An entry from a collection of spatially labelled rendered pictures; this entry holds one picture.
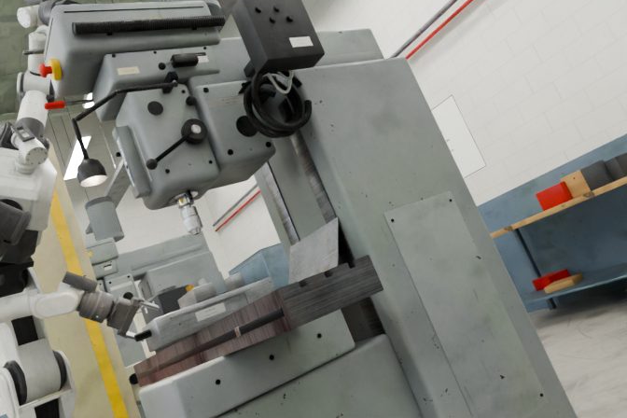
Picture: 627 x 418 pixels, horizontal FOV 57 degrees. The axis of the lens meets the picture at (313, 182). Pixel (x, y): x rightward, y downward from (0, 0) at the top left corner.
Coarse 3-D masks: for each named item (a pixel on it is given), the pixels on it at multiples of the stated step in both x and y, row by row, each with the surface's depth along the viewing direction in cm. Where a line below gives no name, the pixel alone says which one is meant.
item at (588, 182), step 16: (608, 160) 441; (624, 160) 438; (576, 176) 465; (592, 176) 451; (608, 176) 442; (624, 176) 433; (544, 192) 481; (560, 192) 469; (576, 192) 467; (592, 192) 422; (544, 208) 485; (560, 208) 446; (512, 224) 484; (528, 256) 559; (560, 272) 516; (592, 272) 503; (608, 272) 465; (624, 272) 433; (544, 288) 493; (560, 288) 484; (576, 288) 455
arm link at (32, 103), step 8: (24, 96) 203; (32, 96) 203; (40, 96) 204; (48, 96) 207; (56, 96) 210; (24, 104) 200; (32, 104) 200; (40, 104) 202; (24, 112) 197; (32, 112) 198; (40, 112) 200; (40, 120) 198
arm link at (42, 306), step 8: (32, 296) 164; (40, 296) 163; (48, 296) 163; (56, 296) 163; (64, 296) 163; (72, 296) 164; (32, 304) 163; (40, 304) 162; (48, 304) 163; (56, 304) 163; (64, 304) 164; (72, 304) 164; (32, 312) 164; (40, 312) 162; (48, 312) 163; (56, 312) 164; (64, 312) 164
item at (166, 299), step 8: (168, 288) 201; (176, 288) 201; (184, 288) 202; (160, 296) 197; (168, 296) 198; (176, 296) 200; (160, 304) 196; (168, 304) 197; (176, 304) 199; (144, 312) 211; (152, 312) 204; (160, 312) 197; (168, 312) 196
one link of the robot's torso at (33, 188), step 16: (0, 160) 174; (48, 160) 184; (0, 176) 167; (16, 176) 170; (32, 176) 173; (48, 176) 178; (0, 192) 163; (16, 192) 165; (32, 192) 167; (48, 192) 173; (32, 208) 167; (48, 208) 172; (32, 224) 170; (32, 240) 177; (16, 256) 178
